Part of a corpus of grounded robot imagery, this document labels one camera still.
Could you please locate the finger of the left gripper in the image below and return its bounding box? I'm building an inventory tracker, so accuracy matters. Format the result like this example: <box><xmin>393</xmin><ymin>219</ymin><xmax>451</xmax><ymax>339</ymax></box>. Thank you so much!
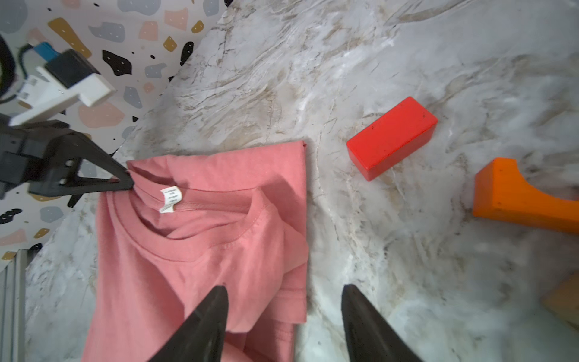
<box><xmin>28</xmin><ymin>131</ymin><xmax>134</xmax><ymax>197</ymax></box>

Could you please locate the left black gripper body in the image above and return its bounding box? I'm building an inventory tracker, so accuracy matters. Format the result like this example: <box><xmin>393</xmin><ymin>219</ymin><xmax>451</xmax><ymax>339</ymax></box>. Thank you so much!
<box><xmin>1</xmin><ymin>114</ymin><xmax>72</xmax><ymax>198</ymax></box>

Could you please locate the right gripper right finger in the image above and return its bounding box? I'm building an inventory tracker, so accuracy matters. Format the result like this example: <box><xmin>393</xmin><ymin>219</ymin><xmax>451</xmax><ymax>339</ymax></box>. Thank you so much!
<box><xmin>341</xmin><ymin>284</ymin><xmax>422</xmax><ymax>362</ymax></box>

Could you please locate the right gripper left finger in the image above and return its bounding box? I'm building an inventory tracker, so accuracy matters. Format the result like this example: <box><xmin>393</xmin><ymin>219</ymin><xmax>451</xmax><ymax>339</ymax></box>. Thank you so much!
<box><xmin>149</xmin><ymin>286</ymin><xmax>229</xmax><ymax>362</ymax></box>

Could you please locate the pink t-shirt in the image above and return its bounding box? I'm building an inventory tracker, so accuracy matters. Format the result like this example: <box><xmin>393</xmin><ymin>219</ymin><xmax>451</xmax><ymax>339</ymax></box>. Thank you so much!
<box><xmin>82</xmin><ymin>140</ymin><xmax>308</xmax><ymax>361</ymax></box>

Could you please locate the small wooden block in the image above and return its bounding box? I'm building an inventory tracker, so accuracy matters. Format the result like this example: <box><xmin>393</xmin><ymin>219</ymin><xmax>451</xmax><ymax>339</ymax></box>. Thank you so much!
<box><xmin>542</xmin><ymin>271</ymin><xmax>578</xmax><ymax>330</ymax></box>

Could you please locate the red toy block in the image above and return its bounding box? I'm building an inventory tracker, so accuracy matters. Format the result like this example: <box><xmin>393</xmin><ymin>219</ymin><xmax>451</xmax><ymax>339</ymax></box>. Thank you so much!
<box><xmin>346</xmin><ymin>97</ymin><xmax>438</xmax><ymax>181</ymax></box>

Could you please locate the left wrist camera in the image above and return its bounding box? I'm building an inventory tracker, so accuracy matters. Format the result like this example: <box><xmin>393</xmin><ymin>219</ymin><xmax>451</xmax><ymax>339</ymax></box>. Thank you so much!
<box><xmin>8</xmin><ymin>42</ymin><xmax>116</xmax><ymax>127</ymax></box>

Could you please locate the aluminium rail frame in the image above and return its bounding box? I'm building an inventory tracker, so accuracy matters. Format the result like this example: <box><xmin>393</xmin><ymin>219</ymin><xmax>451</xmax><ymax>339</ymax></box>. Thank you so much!
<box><xmin>1</xmin><ymin>250</ymin><xmax>29</xmax><ymax>362</ymax></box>

